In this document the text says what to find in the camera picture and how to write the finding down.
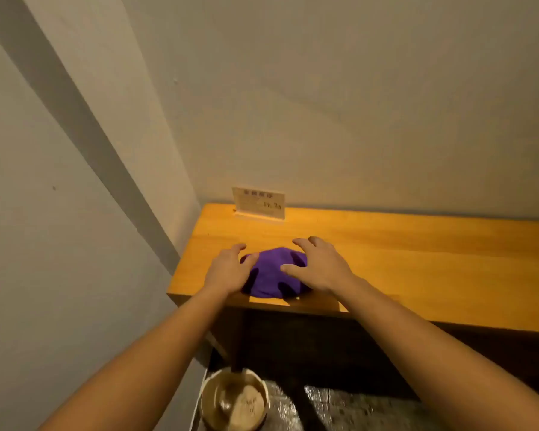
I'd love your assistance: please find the person's left hand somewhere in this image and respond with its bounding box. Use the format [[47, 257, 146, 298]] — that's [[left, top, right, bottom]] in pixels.
[[203, 243, 260, 296]]

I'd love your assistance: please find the person's right hand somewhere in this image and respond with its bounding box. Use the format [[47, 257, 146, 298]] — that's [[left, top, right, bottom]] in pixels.
[[280, 236, 356, 298]]

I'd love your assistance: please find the purple cloth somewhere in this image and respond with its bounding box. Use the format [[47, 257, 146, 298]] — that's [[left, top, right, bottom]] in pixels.
[[239, 247, 314, 299]]

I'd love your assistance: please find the person's right forearm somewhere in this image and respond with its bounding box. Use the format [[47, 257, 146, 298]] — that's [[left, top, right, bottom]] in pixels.
[[336, 275, 539, 431]]

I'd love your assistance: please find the person's left forearm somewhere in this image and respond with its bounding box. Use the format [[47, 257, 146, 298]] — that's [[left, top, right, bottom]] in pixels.
[[38, 286, 229, 431]]

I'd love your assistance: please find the small paper sign card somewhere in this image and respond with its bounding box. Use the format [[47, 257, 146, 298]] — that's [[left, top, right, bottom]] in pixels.
[[232, 187, 286, 222]]

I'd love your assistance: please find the dark wooden table leg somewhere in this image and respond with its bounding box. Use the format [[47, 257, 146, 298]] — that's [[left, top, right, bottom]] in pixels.
[[225, 307, 246, 373]]

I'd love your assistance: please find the round beige bucket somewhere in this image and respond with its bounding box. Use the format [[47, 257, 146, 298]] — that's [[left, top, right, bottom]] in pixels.
[[199, 367, 270, 431]]

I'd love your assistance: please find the beige rag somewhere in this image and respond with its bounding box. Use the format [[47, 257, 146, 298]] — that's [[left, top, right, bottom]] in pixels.
[[228, 384, 266, 431]]

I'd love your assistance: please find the silver foil floor mat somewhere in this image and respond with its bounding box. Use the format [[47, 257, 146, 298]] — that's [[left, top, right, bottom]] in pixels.
[[197, 378, 447, 431]]

